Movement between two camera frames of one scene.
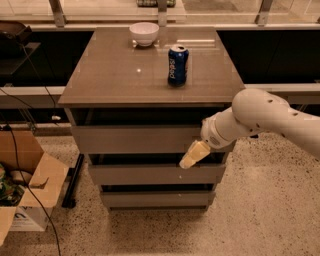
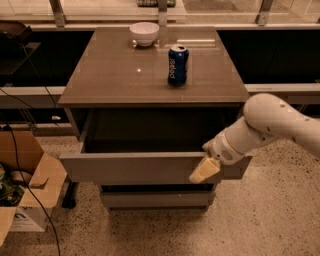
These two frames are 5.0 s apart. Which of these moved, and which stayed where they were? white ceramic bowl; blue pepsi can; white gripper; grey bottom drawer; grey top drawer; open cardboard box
Moved: grey top drawer; white gripper
Stayed: white ceramic bowl; blue pepsi can; grey bottom drawer; open cardboard box
